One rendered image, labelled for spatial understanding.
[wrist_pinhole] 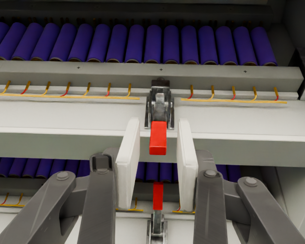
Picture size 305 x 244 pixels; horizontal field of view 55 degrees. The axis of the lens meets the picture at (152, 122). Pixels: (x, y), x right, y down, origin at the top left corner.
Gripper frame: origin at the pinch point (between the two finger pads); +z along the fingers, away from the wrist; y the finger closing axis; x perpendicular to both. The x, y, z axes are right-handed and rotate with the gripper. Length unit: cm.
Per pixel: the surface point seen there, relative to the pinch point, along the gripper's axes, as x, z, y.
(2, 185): -14.7, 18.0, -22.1
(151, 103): 0.9, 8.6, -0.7
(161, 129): 0.3, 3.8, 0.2
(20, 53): 4.3, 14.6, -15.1
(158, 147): -0.2, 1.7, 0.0
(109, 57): 4.1, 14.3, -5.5
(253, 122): -0.9, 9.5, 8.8
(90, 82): 1.9, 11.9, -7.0
